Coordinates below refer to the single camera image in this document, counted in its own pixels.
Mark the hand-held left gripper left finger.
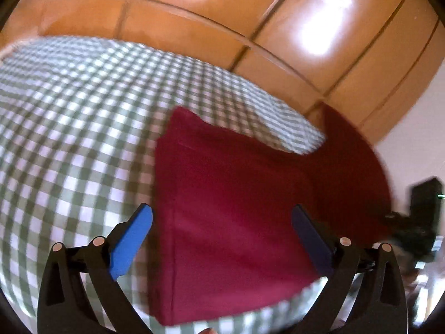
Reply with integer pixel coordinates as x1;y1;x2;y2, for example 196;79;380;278
36;203;154;334

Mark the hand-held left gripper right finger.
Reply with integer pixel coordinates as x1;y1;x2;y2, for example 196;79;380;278
288;204;408;334

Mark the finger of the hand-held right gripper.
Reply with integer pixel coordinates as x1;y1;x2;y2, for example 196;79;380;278
382;211;412;231

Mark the dark red garment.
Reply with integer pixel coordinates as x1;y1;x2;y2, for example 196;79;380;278
148;104;396;328

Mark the green white gingham bed sheet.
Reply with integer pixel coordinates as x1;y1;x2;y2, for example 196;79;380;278
0;35;348;334

